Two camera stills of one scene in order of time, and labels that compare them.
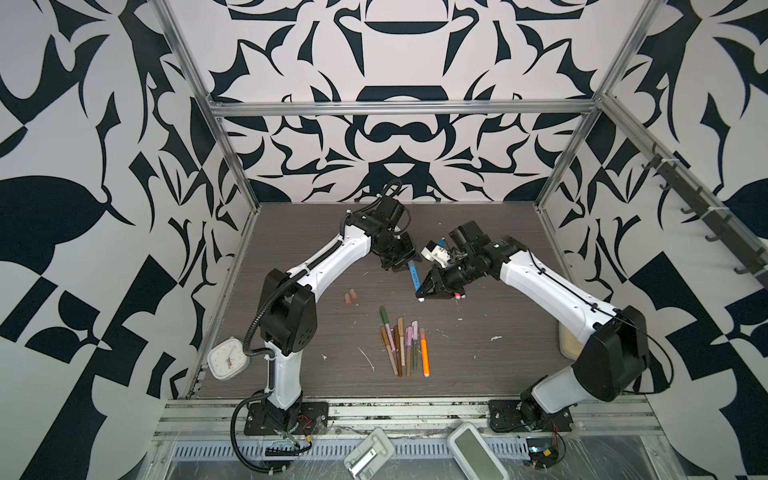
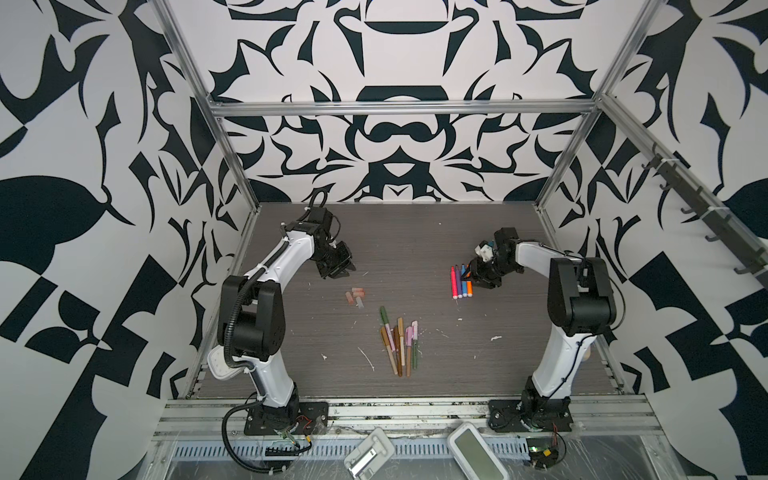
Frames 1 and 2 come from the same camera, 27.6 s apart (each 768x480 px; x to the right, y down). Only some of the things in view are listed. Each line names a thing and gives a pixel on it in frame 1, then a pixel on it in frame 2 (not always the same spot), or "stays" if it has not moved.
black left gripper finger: (393, 260) → (324, 268)
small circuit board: (543, 451) stays
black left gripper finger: (408, 252) → (344, 250)
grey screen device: (476, 456) stays
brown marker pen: (398, 351) stays
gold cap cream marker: (402, 340) stays
